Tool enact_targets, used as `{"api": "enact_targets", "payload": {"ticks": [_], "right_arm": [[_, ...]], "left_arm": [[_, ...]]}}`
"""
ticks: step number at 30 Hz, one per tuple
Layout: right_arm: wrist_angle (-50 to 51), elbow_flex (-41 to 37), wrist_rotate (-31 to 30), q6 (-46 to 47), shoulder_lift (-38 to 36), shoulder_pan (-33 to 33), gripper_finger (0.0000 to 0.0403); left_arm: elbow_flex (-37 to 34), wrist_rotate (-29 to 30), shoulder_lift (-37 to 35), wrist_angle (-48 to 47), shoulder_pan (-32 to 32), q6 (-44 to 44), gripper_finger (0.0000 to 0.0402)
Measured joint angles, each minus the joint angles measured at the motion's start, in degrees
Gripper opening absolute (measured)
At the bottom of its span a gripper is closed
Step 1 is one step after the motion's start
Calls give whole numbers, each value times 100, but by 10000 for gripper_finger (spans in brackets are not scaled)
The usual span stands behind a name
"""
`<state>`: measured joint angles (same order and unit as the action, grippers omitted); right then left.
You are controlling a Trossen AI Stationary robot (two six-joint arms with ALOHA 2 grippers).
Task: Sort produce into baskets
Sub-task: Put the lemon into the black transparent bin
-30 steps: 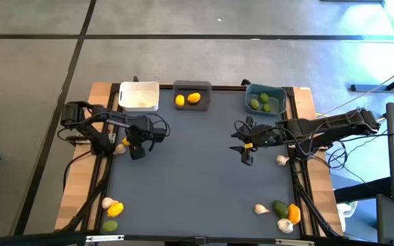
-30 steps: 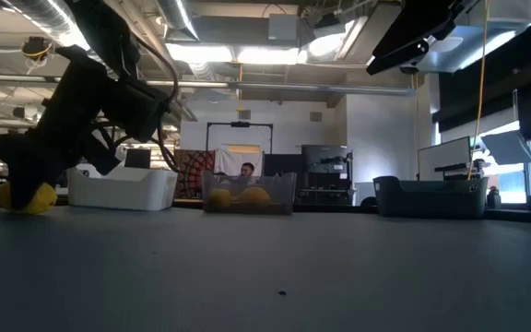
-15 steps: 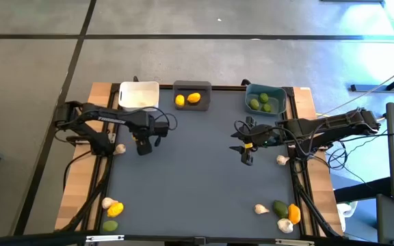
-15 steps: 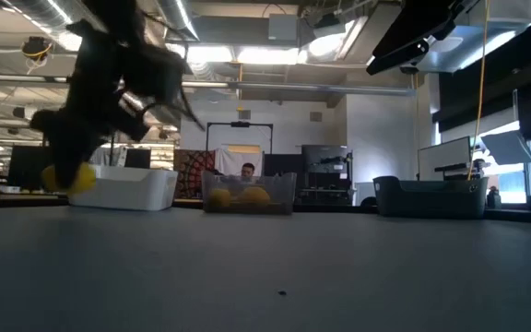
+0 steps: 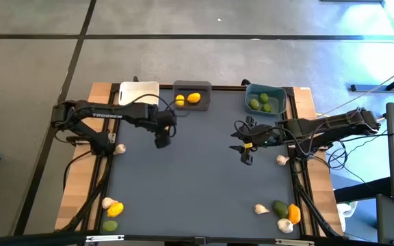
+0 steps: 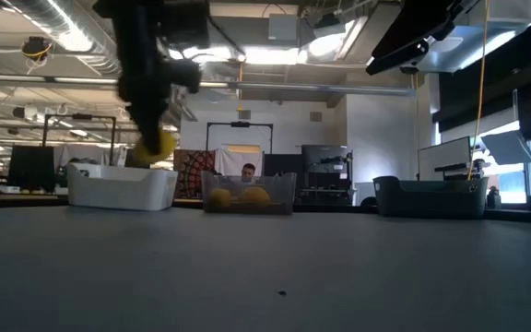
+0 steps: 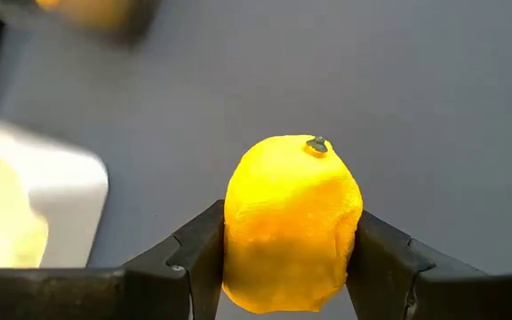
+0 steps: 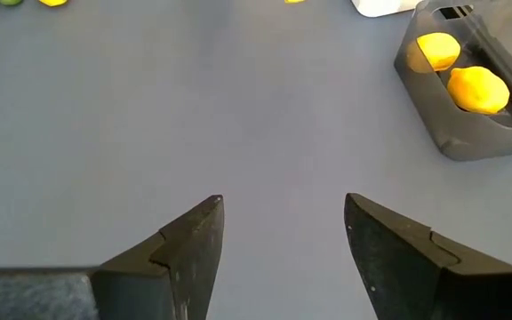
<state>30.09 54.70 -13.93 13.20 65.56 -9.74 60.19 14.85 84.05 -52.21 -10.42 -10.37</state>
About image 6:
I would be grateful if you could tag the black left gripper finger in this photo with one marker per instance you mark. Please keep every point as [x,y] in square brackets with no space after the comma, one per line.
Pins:
[150,129]

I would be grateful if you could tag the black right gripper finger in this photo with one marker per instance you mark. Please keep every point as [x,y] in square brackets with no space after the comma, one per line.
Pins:
[399,57]
[408,25]

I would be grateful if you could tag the yellow lemon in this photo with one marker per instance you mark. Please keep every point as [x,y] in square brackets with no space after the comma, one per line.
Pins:
[220,197]
[255,196]
[170,144]

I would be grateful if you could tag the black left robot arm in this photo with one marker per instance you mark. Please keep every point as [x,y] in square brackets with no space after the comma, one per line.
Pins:
[127,27]

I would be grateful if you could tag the red patterned cloth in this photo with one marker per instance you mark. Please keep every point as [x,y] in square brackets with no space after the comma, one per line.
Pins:
[192,170]

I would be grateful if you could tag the white plastic basket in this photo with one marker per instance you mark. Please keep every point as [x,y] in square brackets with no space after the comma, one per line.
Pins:
[122,186]

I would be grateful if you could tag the white sheet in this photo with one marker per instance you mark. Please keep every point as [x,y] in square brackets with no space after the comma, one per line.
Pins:
[233,161]

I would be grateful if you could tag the person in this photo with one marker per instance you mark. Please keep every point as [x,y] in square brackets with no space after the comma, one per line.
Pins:
[248,171]

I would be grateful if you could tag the white board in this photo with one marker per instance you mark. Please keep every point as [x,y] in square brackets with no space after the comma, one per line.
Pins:
[443,157]

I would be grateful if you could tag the grey ceiling pipe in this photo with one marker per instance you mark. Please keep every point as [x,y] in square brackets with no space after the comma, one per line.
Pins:
[293,86]

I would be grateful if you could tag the grey ceiling box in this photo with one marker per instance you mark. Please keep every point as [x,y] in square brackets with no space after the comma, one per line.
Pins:
[283,27]

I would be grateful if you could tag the black robot station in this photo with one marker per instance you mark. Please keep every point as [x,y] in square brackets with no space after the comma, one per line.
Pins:
[325,159]

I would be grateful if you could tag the grey plastic basket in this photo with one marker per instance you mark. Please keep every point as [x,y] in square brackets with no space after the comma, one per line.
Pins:
[247,209]

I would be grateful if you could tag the black monitor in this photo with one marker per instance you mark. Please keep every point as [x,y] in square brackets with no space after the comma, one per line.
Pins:
[30,168]

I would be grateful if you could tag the bright ceiling light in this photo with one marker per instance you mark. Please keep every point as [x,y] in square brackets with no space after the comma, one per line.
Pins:
[270,55]

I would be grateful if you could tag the teal plastic basket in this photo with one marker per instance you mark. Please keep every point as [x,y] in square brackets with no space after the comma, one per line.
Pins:
[431,203]

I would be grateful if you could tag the dark bottle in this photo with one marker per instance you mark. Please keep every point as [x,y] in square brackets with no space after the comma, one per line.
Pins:
[493,198]

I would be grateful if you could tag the dark grey table mat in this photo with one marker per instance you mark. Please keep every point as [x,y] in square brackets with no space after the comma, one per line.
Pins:
[265,267]

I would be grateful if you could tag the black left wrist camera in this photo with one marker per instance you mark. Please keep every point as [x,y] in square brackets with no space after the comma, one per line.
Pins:
[186,76]

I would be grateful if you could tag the large grey ceiling duct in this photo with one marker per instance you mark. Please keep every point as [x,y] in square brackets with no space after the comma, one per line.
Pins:
[500,27]

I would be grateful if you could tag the black gantry frame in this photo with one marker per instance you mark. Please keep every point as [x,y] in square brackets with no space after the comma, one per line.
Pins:
[81,116]
[240,124]

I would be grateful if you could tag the silver ceiling duct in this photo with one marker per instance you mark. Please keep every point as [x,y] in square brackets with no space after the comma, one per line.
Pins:
[62,27]

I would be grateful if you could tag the black aluminium table frame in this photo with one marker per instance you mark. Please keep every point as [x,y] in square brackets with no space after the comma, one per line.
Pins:
[334,208]

